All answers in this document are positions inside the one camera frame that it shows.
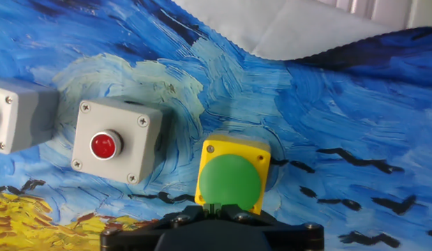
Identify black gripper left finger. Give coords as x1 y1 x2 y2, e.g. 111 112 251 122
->
99 203 216 251

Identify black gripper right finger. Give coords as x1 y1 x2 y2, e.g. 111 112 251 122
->
214 203 325 251

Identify yellow box green mushroom button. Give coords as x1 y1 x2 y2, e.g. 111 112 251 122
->
194 134 272 215

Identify grey box red button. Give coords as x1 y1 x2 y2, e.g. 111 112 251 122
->
70 96 173 185

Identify grey box green button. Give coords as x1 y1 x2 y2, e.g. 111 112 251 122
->
0 77 60 155

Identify painted wheatfield tablecloth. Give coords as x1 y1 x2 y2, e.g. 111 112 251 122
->
0 0 432 251

